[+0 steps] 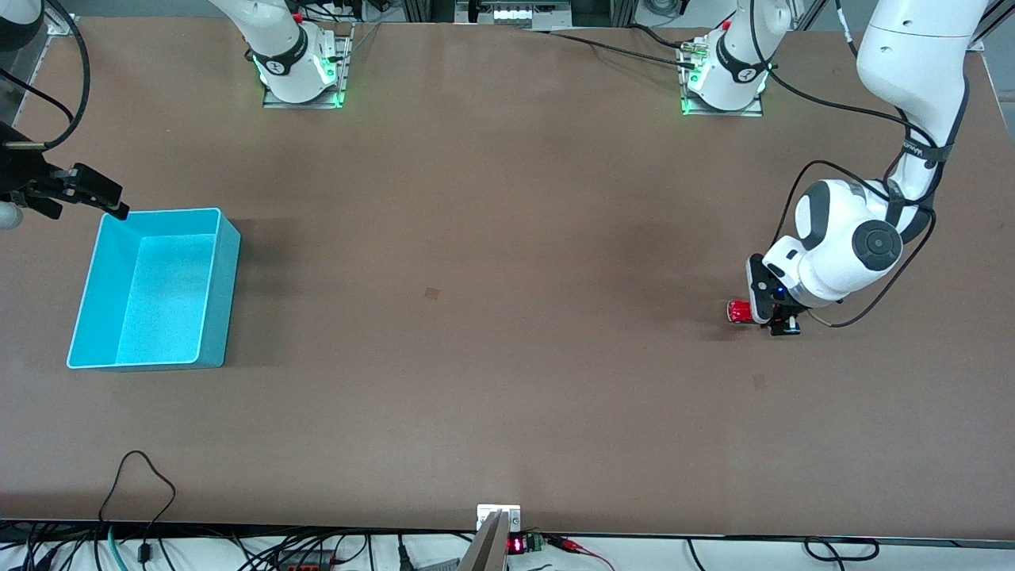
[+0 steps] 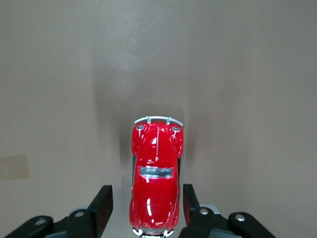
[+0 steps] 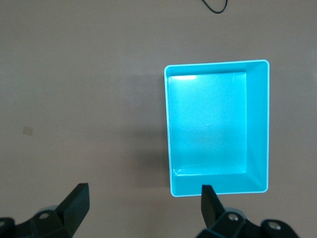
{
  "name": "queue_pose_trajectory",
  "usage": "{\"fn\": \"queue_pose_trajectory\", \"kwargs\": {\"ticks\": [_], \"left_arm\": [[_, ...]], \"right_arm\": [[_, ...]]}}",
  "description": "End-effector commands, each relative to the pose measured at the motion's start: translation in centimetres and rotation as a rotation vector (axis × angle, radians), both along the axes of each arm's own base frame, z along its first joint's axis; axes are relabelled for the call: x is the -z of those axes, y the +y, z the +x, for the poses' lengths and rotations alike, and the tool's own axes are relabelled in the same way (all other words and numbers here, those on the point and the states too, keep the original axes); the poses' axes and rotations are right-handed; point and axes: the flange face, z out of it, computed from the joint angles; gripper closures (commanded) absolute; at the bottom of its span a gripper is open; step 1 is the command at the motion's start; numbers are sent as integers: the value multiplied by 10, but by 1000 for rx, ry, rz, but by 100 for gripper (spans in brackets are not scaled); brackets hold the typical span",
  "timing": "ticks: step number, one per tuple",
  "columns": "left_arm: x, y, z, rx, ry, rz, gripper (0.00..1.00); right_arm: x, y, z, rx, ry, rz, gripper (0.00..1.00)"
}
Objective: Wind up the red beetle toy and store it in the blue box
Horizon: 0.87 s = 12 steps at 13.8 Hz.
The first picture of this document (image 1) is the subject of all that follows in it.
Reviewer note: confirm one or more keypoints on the white lit device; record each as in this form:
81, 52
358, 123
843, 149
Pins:
515, 14

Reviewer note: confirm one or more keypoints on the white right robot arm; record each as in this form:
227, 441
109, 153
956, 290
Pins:
262, 20

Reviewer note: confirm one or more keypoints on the grey metal post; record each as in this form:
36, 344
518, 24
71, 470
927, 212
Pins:
485, 551

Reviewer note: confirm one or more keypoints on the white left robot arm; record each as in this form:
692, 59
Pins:
912, 47

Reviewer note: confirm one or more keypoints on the red digit display module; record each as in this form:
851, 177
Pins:
517, 545

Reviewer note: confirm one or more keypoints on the red clip leads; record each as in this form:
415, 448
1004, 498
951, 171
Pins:
567, 544

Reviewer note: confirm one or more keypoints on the black power strip orange switches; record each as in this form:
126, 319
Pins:
305, 565

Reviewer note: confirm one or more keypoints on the white mounting bracket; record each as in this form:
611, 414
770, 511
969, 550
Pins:
485, 514

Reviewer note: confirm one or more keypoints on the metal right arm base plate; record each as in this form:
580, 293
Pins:
346, 75

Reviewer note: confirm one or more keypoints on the blue plastic box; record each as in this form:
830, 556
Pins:
158, 301

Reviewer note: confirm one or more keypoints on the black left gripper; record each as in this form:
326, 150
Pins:
786, 321

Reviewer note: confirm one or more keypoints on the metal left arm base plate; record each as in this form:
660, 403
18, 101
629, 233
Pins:
729, 113

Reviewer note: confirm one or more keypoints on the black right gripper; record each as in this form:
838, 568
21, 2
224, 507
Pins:
22, 176

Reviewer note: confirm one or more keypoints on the red beetle toy car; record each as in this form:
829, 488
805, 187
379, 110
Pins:
739, 312

